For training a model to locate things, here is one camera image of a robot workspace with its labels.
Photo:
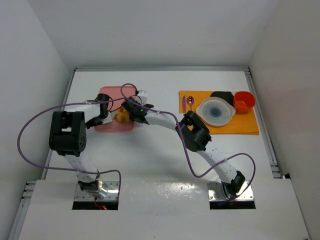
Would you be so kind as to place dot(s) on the purple-handled knife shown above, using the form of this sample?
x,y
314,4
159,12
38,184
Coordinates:
x,y
184,104

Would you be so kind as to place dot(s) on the orange cup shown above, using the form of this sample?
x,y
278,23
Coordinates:
x,y
243,102

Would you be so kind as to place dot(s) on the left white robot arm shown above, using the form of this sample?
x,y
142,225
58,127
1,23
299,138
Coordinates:
x,y
68,138

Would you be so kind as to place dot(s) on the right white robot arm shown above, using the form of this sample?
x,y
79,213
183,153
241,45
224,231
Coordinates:
x,y
195,137

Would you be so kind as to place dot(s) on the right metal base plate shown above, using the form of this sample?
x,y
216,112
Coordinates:
x,y
218,193

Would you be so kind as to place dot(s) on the orange placemat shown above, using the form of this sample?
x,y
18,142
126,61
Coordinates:
x,y
245,124

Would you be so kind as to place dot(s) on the pink tray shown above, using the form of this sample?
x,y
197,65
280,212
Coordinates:
x,y
114,126

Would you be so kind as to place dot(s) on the metal base plate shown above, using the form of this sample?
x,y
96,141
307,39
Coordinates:
x,y
110,190
218,193

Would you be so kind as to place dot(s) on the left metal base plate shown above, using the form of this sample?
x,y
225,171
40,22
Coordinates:
x,y
110,190

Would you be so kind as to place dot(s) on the white plate with handles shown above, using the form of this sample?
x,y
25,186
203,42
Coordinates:
x,y
215,111

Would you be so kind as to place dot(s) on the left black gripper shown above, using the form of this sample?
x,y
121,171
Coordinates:
x,y
110,113

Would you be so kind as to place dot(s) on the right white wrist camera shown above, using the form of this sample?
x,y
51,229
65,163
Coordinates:
x,y
143,96

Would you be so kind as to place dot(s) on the black coaster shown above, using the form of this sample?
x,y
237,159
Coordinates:
x,y
225,95

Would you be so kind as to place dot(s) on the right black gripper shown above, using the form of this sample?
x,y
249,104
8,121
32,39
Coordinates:
x,y
127,105

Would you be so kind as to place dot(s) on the round bread roll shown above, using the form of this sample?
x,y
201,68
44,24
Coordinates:
x,y
122,116

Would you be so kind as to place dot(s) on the purple-handled spoon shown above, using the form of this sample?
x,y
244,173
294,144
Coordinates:
x,y
190,101

